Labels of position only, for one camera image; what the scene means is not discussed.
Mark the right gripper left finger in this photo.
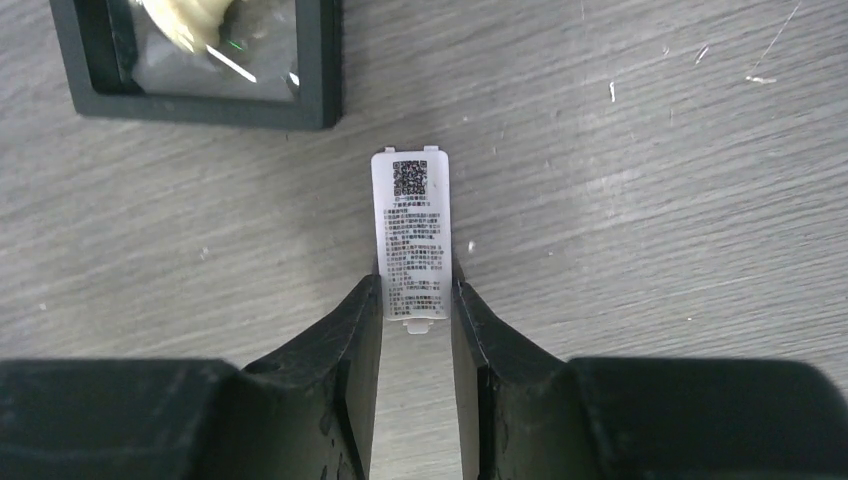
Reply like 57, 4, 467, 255
1, 275, 382, 479

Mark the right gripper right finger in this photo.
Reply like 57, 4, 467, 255
451, 271, 847, 479

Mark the white battery cover with label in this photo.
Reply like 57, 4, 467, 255
371, 146, 453, 335

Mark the black square display box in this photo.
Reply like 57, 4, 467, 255
51, 1, 343, 131

